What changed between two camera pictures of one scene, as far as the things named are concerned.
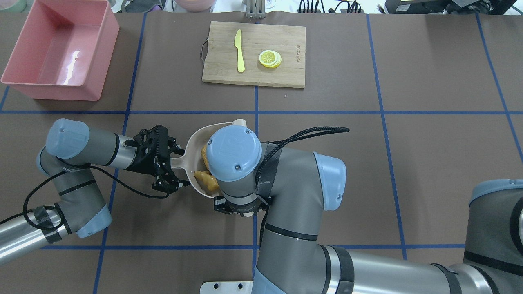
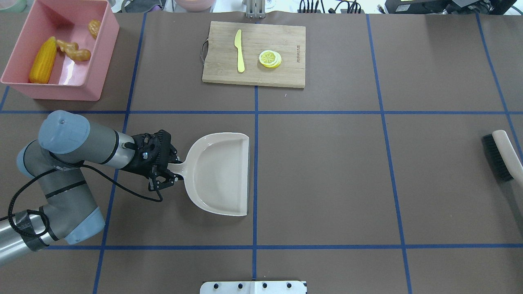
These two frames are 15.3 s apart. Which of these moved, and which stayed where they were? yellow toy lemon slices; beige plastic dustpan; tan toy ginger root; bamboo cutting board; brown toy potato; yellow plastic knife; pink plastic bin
Moved: brown toy potato; tan toy ginger root; beige plastic dustpan
Stayed: pink plastic bin; bamboo cutting board; yellow plastic knife; yellow toy lemon slices
